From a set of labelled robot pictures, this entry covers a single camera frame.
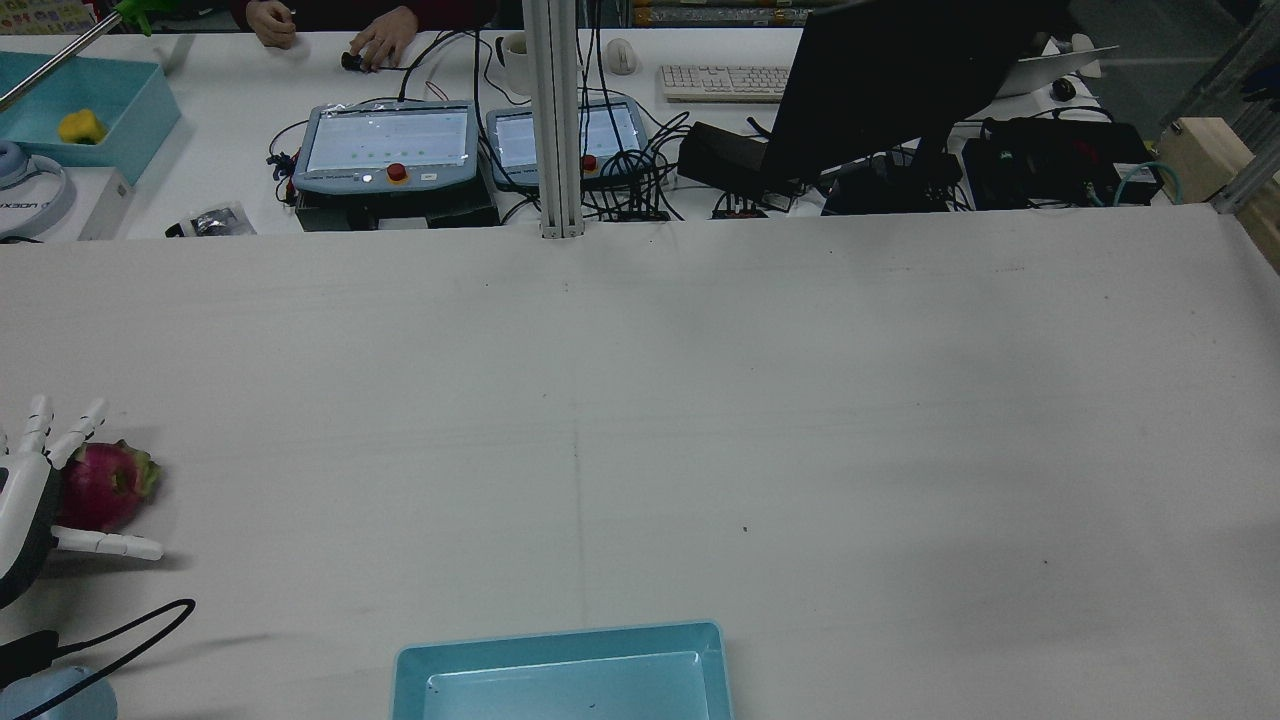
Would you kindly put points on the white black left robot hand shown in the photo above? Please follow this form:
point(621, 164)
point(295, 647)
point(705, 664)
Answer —
point(25, 510)

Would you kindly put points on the person left hand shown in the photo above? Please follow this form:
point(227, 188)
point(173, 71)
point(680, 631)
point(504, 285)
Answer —
point(388, 38)

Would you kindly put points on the person right hand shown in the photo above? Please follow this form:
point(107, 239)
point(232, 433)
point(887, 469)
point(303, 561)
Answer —
point(272, 22)

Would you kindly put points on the small black device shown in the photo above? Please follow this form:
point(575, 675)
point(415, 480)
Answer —
point(352, 62)

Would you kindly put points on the pink dragon fruit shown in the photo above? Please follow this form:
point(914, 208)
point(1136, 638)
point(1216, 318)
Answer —
point(100, 490)

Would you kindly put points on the person right forearm dark sleeve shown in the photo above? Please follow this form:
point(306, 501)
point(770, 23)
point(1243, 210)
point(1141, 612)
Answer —
point(240, 8)

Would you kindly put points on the person left forearm dark sleeve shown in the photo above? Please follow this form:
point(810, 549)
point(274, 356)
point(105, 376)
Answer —
point(450, 10)

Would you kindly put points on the grey teach pendant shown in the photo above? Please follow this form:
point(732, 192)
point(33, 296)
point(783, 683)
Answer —
point(390, 140)
point(610, 135)

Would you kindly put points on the white mug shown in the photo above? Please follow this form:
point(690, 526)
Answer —
point(517, 65)

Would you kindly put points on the teal storage bin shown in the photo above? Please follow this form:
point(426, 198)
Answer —
point(140, 120)

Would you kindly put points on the clear plastic bag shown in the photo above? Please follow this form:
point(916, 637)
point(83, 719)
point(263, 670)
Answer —
point(210, 221)

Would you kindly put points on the metal rod green grabber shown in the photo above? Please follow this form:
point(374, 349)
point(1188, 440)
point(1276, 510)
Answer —
point(60, 55)

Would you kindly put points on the yellow toy pepper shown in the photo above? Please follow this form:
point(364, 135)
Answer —
point(82, 127)

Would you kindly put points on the colourful sticker sheet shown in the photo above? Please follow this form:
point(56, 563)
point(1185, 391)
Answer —
point(45, 15)

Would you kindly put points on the white mouse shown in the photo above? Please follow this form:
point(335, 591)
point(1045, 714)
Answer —
point(621, 56)

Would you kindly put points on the white cardboard box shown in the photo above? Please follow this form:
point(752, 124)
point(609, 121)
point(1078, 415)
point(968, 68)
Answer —
point(100, 205)

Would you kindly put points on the light blue headphones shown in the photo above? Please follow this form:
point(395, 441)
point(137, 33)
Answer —
point(55, 195)

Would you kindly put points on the white keyboard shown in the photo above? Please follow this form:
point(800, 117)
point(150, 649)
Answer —
point(720, 84)

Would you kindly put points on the black flat device box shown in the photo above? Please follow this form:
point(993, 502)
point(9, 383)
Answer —
point(725, 150)

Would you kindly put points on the black Huawei monitor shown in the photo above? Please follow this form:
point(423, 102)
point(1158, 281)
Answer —
point(880, 80)

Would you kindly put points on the light blue plastic bin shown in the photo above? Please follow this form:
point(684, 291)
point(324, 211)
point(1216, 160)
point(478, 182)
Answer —
point(560, 650)

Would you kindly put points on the black computer box red logo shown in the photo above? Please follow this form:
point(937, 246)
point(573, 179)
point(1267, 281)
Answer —
point(1050, 160)

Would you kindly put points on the wooden block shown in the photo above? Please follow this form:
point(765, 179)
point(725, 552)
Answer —
point(1205, 155)

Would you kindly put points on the aluminium extrusion beam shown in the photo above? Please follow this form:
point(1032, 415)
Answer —
point(1250, 180)

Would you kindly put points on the aluminium vertical post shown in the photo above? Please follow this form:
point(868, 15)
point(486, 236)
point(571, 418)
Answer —
point(553, 120)

